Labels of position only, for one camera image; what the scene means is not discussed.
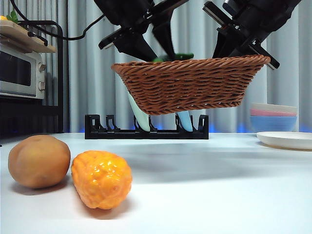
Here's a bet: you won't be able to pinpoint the pale blue plate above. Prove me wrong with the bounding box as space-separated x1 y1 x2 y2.
177 111 195 133

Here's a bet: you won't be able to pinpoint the brown wicker basket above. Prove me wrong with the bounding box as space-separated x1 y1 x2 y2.
111 55 272 117

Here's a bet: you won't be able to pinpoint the white plate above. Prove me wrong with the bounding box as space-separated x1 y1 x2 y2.
256 131 312 151

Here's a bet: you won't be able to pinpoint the black handle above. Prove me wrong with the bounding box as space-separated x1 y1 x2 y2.
27 31 48 47

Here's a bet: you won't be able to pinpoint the blue bowl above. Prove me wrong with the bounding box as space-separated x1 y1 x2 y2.
250 116 298 134

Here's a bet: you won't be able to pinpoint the green leaves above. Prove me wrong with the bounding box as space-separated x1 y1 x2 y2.
6 11 20 25

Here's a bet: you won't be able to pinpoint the pink bowl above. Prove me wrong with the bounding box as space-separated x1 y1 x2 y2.
250 109 297 118

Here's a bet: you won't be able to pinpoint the grey curtain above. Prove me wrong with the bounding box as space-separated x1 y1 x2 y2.
0 0 312 134

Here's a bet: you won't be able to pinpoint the silver toaster oven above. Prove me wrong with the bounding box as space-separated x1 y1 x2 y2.
0 45 47 100

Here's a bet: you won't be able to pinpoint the black cable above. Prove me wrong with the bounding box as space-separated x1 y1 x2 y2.
9 0 107 41

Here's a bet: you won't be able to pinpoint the green cucumber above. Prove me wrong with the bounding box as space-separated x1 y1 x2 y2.
152 52 195 63

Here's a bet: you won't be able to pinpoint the cream bowl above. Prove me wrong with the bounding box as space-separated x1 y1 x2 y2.
250 102 298 114

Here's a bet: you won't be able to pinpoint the pale green plate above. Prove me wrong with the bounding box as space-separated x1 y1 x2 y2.
128 94 150 132

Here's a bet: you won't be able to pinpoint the wooden cutting board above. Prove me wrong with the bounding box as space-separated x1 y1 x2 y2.
0 20 58 54

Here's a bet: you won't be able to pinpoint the brown potato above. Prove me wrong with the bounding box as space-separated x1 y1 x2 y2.
8 135 71 190

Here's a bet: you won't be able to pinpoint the black dish rack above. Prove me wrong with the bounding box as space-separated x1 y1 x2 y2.
84 114 210 140

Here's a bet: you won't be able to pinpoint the yellow orange corn cob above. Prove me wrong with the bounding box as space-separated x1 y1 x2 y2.
71 150 134 210

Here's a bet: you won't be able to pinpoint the black metal shelf rack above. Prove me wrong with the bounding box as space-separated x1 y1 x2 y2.
0 20 64 147

